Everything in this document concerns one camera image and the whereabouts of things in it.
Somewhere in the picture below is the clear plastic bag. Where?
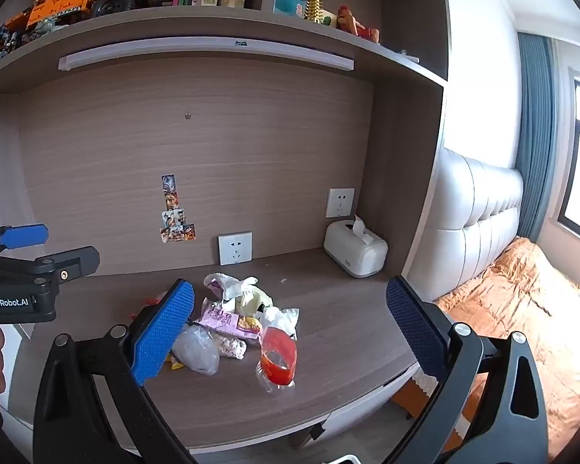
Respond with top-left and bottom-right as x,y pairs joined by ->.
172,325 -> 220,376

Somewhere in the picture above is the white plastic bag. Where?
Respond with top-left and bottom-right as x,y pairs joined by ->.
261,306 -> 299,340

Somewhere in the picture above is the white drawer cabinet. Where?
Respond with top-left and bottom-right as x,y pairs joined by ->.
145,356 -> 418,454

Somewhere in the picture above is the orange bed blanket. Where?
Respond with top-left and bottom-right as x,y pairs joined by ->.
420,238 -> 580,463

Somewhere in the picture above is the wooden shelf unit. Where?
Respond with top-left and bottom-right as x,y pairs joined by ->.
0,0 -> 449,275

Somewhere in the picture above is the crumpled cream paper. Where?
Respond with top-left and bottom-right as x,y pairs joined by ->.
203,272 -> 273,316

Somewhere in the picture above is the pink snack wrapper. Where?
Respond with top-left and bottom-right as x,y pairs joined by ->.
196,299 -> 263,345

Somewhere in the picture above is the white padded headboard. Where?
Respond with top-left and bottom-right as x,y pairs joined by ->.
408,150 -> 523,302

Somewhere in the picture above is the white tissue box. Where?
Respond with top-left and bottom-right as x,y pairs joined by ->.
324,216 -> 389,279

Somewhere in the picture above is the white under-shelf light bar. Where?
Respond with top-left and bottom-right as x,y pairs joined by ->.
58,36 -> 355,72

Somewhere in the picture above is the blue grey curtain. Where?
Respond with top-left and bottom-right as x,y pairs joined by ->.
515,32 -> 558,242

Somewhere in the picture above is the teal box on shelf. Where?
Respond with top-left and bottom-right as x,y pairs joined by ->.
274,0 -> 306,19

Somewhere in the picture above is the golden pagoda ornament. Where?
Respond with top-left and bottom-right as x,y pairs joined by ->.
304,0 -> 322,23

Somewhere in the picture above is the red toy figure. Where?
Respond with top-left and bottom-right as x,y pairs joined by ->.
337,5 -> 380,44

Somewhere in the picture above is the sticker strip on wall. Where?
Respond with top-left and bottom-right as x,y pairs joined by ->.
160,174 -> 197,243

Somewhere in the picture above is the white wall socket lower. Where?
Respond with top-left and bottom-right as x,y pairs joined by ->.
218,232 -> 252,266

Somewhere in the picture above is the white wall socket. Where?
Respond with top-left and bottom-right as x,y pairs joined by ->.
326,188 -> 355,219
218,232 -> 252,266

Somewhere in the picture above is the white wall socket upper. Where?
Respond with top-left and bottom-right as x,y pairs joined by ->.
326,188 -> 355,219

